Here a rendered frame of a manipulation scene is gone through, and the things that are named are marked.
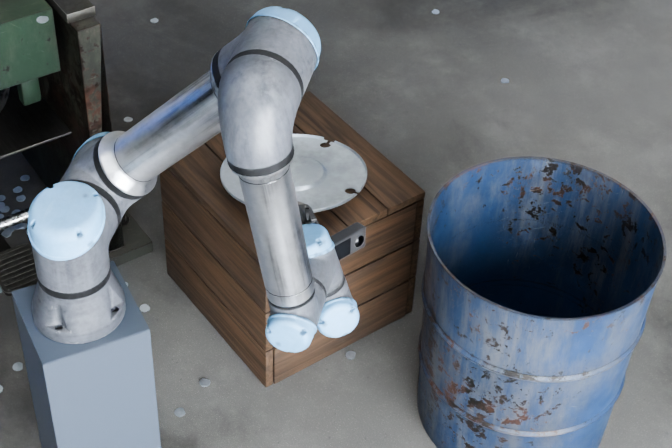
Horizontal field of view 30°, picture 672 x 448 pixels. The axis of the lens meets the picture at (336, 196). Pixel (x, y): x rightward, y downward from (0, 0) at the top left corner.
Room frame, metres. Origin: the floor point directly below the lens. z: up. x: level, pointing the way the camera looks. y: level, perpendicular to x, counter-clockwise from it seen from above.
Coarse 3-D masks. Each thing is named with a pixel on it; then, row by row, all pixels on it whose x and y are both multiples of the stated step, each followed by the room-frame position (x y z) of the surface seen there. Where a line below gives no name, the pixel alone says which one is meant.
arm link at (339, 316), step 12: (348, 288) 1.46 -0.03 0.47; (336, 300) 1.42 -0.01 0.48; (348, 300) 1.43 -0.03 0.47; (324, 312) 1.40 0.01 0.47; (336, 312) 1.40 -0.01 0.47; (348, 312) 1.41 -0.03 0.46; (324, 324) 1.39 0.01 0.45; (336, 324) 1.40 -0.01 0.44; (348, 324) 1.40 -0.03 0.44; (336, 336) 1.40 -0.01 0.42
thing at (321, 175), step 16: (304, 144) 1.97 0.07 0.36; (336, 144) 1.98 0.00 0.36; (224, 160) 1.89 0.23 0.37; (304, 160) 1.90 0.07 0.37; (320, 160) 1.91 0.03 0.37; (336, 160) 1.92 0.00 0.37; (352, 160) 1.92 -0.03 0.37; (224, 176) 1.84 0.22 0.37; (304, 176) 1.84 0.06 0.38; (320, 176) 1.85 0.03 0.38; (336, 176) 1.86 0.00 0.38; (352, 176) 1.86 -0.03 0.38; (240, 192) 1.79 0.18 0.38; (304, 192) 1.79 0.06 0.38; (320, 192) 1.80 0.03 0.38; (336, 192) 1.80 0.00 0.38; (320, 208) 1.73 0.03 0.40
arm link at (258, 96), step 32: (256, 64) 1.38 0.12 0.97; (224, 96) 1.36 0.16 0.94; (256, 96) 1.34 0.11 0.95; (288, 96) 1.36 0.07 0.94; (224, 128) 1.33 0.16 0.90; (256, 128) 1.31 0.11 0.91; (288, 128) 1.34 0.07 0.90; (256, 160) 1.30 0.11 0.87; (288, 160) 1.32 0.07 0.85; (256, 192) 1.31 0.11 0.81; (288, 192) 1.32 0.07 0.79; (256, 224) 1.31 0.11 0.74; (288, 224) 1.31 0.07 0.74; (288, 256) 1.31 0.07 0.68; (288, 288) 1.30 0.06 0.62; (320, 288) 1.37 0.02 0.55; (288, 320) 1.29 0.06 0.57
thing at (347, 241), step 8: (352, 224) 1.66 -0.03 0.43; (360, 224) 1.66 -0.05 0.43; (344, 232) 1.64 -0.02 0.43; (352, 232) 1.64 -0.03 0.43; (360, 232) 1.65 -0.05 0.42; (336, 240) 1.61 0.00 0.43; (344, 240) 1.62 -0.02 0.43; (352, 240) 1.63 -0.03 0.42; (360, 240) 1.64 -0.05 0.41; (336, 248) 1.60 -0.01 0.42; (344, 248) 1.61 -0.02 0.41; (352, 248) 1.63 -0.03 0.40; (360, 248) 1.64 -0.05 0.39; (344, 256) 1.61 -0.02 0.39
